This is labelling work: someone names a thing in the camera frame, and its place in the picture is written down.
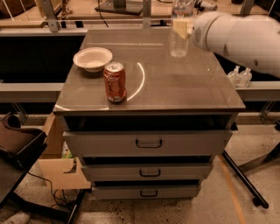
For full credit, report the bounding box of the black floor cable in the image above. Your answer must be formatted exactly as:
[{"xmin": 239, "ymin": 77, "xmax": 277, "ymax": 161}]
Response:
[{"xmin": 27, "ymin": 171, "xmax": 77, "ymax": 208}]

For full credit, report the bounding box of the left clear sanitizer bottle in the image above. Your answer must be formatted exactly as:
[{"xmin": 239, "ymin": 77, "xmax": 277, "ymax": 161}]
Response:
[{"xmin": 227, "ymin": 66, "xmax": 240, "ymax": 87}]

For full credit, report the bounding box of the white paper bowl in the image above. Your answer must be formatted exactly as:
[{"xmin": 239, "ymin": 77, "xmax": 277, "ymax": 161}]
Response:
[{"xmin": 73, "ymin": 47, "xmax": 113, "ymax": 73}]

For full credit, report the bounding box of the red coke can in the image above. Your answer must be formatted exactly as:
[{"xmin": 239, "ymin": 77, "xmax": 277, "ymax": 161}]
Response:
[{"xmin": 103, "ymin": 61, "xmax": 126, "ymax": 103}]

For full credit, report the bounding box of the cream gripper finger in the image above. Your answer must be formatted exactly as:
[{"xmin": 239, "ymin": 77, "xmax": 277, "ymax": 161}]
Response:
[{"xmin": 172, "ymin": 18, "xmax": 193, "ymax": 39}]

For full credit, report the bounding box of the black metal floor bar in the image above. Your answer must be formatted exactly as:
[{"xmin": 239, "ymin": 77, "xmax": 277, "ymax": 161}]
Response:
[{"xmin": 222, "ymin": 150, "xmax": 270, "ymax": 209}]

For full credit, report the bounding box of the top grey drawer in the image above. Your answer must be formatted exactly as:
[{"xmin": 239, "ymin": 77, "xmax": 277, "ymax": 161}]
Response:
[{"xmin": 63, "ymin": 130, "xmax": 232, "ymax": 158}]

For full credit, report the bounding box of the white power adapter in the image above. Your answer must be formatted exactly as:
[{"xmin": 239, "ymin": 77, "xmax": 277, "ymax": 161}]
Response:
[{"xmin": 200, "ymin": 0, "xmax": 218, "ymax": 11}]

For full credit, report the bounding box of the clear sanitizer bottle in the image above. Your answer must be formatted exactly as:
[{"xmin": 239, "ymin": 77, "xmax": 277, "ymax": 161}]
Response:
[
  {"xmin": 227, "ymin": 66, "xmax": 240, "ymax": 87},
  {"xmin": 237, "ymin": 67, "xmax": 252, "ymax": 88}
]

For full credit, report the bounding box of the right clear sanitizer bottle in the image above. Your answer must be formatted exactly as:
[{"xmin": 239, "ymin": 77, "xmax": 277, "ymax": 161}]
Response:
[{"xmin": 237, "ymin": 67, "xmax": 252, "ymax": 88}]

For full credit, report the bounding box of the cardboard box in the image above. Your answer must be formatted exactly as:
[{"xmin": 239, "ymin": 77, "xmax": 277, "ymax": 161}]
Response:
[{"xmin": 38, "ymin": 113, "xmax": 91, "ymax": 190}]

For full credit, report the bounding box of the grey drawer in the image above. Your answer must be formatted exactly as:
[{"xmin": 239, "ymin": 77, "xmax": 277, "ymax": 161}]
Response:
[
  {"xmin": 92, "ymin": 185, "xmax": 200, "ymax": 200},
  {"xmin": 81, "ymin": 163, "xmax": 213, "ymax": 182},
  {"xmin": 63, "ymin": 130, "xmax": 232, "ymax": 158}
]

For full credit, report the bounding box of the grey drawer cabinet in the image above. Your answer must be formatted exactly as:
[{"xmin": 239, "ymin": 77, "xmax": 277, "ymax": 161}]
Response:
[{"xmin": 53, "ymin": 28, "xmax": 245, "ymax": 188}]

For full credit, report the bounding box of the middle grey drawer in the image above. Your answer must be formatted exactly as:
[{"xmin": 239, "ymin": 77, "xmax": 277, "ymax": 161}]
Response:
[{"xmin": 81, "ymin": 163, "xmax": 213, "ymax": 182}]

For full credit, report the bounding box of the bottom grey drawer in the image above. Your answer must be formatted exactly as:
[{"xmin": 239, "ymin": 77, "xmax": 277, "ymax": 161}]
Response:
[{"xmin": 92, "ymin": 185, "xmax": 200, "ymax": 200}]

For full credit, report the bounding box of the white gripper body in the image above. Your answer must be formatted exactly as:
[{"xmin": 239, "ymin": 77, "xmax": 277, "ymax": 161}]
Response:
[{"xmin": 192, "ymin": 11, "xmax": 234, "ymax": 53}]

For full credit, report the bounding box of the clear plastic water bottle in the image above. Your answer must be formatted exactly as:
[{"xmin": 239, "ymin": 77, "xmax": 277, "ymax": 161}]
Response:
[{"xmin": 169, "ymin": 0, "xmax": 194, "ymax": 58}]

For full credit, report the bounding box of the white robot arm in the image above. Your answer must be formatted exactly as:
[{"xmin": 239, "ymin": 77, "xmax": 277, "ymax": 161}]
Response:
[{"xmin": 171, "ymin": 11, "xmax": 280, "ymax": 78}]

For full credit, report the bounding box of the dark brown chair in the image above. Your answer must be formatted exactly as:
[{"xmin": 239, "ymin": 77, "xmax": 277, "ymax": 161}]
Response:
[{"xmin": 0, "ymin": 113, "xmax": 85, "ymax": 224}]

